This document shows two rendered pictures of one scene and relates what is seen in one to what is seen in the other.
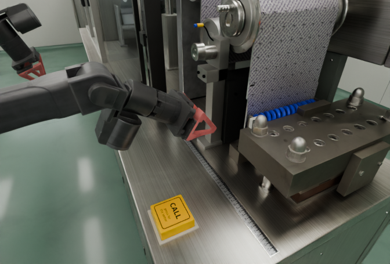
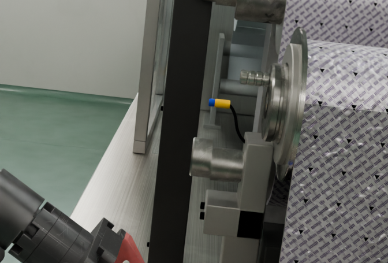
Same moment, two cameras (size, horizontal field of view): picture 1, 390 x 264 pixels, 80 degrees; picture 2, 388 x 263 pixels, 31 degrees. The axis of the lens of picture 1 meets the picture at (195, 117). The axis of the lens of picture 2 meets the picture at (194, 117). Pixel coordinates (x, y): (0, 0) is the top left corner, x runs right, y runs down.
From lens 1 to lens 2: 0.32 m
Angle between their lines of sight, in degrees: 30
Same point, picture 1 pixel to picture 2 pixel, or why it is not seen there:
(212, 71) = (220, 209)
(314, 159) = not seen: outside the picture
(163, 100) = (46, 226)
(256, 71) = (302, 234)
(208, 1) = not seen: hidden behind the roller
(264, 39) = (323, 162)
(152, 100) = (20, 219)
